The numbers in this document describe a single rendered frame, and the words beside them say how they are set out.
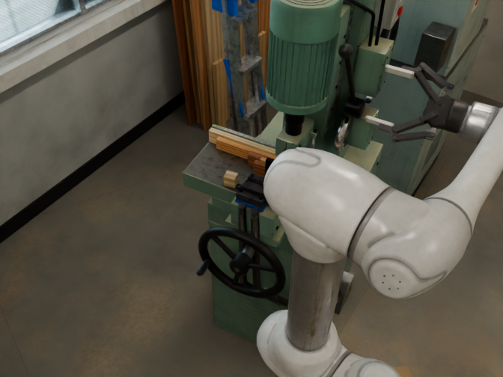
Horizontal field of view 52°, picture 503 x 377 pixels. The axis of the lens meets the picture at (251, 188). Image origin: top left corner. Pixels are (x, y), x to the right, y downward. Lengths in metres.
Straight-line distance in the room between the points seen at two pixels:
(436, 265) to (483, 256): 2.10
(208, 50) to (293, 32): 1.71
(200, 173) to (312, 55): 0.57
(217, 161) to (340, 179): 0.97
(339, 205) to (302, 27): 0.61
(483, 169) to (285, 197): 0.37
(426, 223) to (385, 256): 0.09
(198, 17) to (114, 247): 1.28
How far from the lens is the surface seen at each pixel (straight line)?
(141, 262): 2.60
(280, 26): 1.31
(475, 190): 0.96
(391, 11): 1.60
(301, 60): 1.33
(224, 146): 1.74
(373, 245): 0.75
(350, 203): 0.77
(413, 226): 0.77
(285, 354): 1.25
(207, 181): 1.65
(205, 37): 2.95
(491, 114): 1.26
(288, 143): 1.54
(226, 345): 2.32
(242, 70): 2.43
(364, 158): 1.93
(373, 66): 1.57
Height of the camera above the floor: 2.06
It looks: 46 degrees down
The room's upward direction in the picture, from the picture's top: 2 degrees clockwise
